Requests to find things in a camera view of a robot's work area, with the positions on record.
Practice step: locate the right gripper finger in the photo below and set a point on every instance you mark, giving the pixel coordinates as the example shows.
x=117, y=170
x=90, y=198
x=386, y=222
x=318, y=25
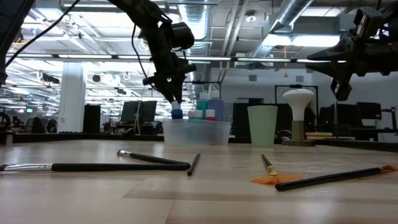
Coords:
x=335, y=54
x=342, y=87

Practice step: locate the small blue paint bottle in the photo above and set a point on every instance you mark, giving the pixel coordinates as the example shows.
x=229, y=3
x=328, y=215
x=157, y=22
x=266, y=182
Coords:
x=177, y=114

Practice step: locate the large teal paint bottle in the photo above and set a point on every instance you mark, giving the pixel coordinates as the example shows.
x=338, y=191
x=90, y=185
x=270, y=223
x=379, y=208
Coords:
x=202, y=104

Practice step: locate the small green paint bottle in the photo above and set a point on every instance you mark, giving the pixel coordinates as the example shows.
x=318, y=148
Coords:
x=198, y=114

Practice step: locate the small red paint bottle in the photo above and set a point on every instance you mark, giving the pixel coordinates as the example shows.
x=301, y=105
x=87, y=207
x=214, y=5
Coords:
x=210, y=113

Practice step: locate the clear plastic bin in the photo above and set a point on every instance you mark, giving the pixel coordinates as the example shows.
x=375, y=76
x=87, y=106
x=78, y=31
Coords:
x=186, y=133

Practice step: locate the thin black silver-ferrule paintbrush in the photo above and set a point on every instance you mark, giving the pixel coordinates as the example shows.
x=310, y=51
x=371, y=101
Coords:
x=155, y=158

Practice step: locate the black paintbrush orange bristles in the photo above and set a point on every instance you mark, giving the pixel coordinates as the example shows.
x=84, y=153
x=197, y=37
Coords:
x=326, y=179

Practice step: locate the orange fan paintbrush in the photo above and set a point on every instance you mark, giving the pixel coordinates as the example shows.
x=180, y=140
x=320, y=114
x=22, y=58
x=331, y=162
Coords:
x=273, y=179

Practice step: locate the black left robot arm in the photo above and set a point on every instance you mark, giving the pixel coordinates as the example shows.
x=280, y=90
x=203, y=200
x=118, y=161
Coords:
x=12, y=31

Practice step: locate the bright ceiling light panel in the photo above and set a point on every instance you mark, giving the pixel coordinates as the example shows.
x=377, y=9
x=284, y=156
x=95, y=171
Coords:
x=304, y=40

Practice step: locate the dark background monitor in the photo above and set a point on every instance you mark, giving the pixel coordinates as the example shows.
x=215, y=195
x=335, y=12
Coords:
x=368, y=110

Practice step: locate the black background monitors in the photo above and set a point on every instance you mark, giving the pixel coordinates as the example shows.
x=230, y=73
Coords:
x=133, y=110

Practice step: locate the white mushroom table lamp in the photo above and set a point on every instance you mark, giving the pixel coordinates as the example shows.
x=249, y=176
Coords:
x=298, y=99

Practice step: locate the stacked wooden boards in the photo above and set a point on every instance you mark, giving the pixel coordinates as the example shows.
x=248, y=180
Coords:
x=317, y=136

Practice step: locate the large black screen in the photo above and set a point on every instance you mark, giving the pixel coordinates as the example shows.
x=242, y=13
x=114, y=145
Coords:
x=241, y=121

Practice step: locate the thin all-black paintbrush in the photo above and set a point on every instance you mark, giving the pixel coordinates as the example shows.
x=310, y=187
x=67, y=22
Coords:
x=193, y=165

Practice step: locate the long LED light bar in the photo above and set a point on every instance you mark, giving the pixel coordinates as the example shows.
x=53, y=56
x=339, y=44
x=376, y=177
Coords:
x=248, y=59

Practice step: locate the tall black cabinet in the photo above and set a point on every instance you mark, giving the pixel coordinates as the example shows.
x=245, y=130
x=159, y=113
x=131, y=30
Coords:
x=91, y=119

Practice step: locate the thick black silver-ferrule paintbrush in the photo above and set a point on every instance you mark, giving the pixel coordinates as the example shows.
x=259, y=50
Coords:
x=124, y=167

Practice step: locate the pale green cup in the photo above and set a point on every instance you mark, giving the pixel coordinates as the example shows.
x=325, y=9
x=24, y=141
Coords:
x=262, y=127

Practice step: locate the white pillar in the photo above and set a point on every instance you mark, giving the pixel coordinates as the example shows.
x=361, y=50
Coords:
x=71, y=93

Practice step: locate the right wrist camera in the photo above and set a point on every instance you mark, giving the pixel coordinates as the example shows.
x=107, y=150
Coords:
x=367, y=21

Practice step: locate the silver ventilation duct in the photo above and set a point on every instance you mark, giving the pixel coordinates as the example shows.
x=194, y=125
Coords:
x=289, y=12
x=202, y=12

